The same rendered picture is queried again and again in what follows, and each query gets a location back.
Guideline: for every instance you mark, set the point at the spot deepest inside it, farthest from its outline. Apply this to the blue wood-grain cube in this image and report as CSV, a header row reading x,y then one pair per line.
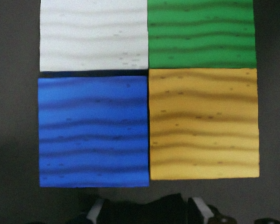
x,y
93,132

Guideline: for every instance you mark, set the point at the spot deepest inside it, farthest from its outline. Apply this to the yellow wood-grain cube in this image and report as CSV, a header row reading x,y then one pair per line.
x,y
202,123

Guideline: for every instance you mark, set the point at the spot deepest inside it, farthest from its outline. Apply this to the white cube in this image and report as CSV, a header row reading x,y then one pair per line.
x,y
93,38

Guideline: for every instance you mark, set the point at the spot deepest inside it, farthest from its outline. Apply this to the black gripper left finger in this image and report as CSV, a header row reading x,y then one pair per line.
x,y
99,213

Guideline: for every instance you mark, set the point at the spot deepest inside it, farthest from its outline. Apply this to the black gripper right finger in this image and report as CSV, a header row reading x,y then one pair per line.
x,y
200,213

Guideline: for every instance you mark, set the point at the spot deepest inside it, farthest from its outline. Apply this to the green cube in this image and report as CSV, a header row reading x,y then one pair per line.
x,y
201,34

